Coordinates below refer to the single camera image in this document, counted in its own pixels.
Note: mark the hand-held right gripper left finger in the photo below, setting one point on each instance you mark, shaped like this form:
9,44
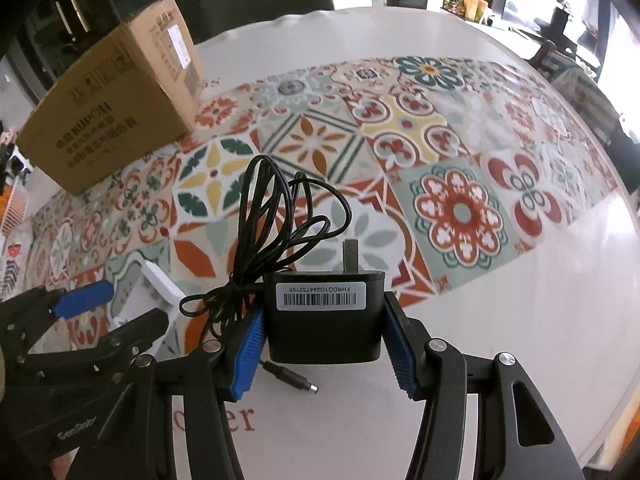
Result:
247,355

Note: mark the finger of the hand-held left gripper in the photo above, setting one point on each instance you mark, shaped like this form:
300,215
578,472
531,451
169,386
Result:
150,327
82,299

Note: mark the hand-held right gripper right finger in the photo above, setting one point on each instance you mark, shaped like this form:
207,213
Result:
400,355

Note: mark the white plastic case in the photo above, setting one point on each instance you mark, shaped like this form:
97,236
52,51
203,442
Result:
160,280

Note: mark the brown cardboard box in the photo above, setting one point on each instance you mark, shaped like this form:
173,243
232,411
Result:
110,110

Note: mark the wooden chair with cushion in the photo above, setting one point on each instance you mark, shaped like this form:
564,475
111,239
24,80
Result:
575,85

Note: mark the dark upholstered chair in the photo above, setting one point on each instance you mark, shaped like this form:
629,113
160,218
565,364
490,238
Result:
260,5

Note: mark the white low cabinet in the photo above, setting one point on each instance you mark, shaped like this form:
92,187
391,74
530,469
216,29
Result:
495,22

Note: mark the yellow bag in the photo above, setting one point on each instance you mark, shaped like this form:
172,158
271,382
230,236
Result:
475,7

